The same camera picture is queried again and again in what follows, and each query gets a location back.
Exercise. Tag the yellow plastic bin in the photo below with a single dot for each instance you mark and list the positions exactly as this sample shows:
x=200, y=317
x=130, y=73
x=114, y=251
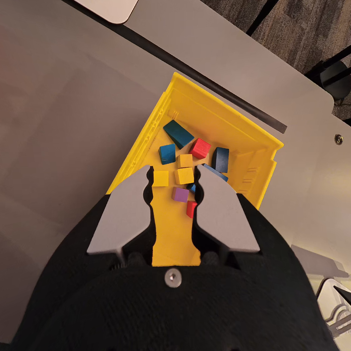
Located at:
x=219, y=118

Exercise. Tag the navy half-round wooden block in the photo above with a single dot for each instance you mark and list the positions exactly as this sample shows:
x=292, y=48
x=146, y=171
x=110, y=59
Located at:
x=220, y=160

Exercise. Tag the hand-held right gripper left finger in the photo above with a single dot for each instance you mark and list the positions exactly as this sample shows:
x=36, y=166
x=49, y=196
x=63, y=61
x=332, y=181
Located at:
x=123, y=219

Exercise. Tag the red wooden block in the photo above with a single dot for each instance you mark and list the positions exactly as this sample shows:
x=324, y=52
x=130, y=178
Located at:
x=200, y=148

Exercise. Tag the red cube block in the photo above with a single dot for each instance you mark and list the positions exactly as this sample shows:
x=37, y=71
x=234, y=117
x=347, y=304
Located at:
x=191, y=209

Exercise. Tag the dark blue wedge block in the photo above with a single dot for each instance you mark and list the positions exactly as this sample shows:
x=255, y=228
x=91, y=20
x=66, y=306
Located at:
x=167, y=154

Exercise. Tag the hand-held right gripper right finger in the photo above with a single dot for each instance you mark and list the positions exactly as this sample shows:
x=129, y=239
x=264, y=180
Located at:
x=224, y=219

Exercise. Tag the blue wooden cuboid block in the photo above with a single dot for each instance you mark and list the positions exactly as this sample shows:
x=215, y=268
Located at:
x=218, y=172

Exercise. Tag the yellow wooden cube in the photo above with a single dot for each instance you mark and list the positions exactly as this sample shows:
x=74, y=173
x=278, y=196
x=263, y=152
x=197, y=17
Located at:
x=161, y=178
x=185, y=161
x=184, y=176

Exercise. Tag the purple wooden cube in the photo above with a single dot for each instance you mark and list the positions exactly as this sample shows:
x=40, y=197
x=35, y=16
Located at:
x=180, y=194

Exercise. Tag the round desk grommet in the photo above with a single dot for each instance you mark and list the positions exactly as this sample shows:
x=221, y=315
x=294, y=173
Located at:
x=339, y=139

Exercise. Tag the large blue wooden block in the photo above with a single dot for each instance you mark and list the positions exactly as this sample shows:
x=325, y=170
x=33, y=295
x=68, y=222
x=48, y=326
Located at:
x=178, y=134

